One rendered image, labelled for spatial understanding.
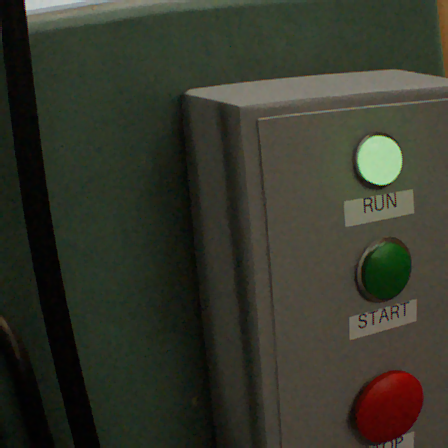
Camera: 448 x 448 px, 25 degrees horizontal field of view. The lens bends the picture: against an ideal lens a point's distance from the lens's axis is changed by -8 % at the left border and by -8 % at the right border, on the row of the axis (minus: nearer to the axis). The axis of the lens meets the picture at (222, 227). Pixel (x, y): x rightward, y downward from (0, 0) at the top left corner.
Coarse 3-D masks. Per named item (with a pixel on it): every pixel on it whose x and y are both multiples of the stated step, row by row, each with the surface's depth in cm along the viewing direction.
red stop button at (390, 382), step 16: (384, 384) 38; (400, 384) 38; (416, 384) 38; (368, 400) 38; (384, 400) 38; (400, 400) 38; (416, 400) 38; (368, 416) 38; (384, 416) 38; (400, 416) 38; (416, 416) 39; (368, 432) 38; (384, 432) 38; (400, 432) 38
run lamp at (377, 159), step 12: (372, 132) 36; (360, 144) 36; (372, 144) 36; (384, 144) 36; (396, 144) 36; (360, 156) 36; (372, 156) 36; (384, 156) 36; (396, 156) 36; (360, 168) 36; (372, 168) 36; (384, 168) 36; (396, 168) 36; (372, 180) 36; (384, 180) 36
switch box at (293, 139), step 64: (192, 128) 39; (256, 128) 35; (320, 128) 36; (384, 128) 37; (192, 192) 40; (256, 192) 35; (320, 192) 36; (384, 192) 37; (256, 256) 36; (320, 256) 36; (256, 320) 36; (320, 320) 37; (256, 384) 37; (320, 384) 38
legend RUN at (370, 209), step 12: (396, 192) 37; (408, 192) 37; (348, 204) 36; (360, 204) 37; (372, 204) 37; (384, 204) 37; (396, 204) 37; (408, 204) 37; (348, 216) 37; (360, 216) 37; (372, 216) 37; (384, 216) 37; (396, 216) 37
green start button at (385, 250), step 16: (384, 240) 37; (368, 256) 37; (384, 256) 37; (400, 256) 37; (368, 272) 37; (384, 272) 37; (400, 272) 37; (368, 288) 37; (384, 288) 37; (400, 288) 37
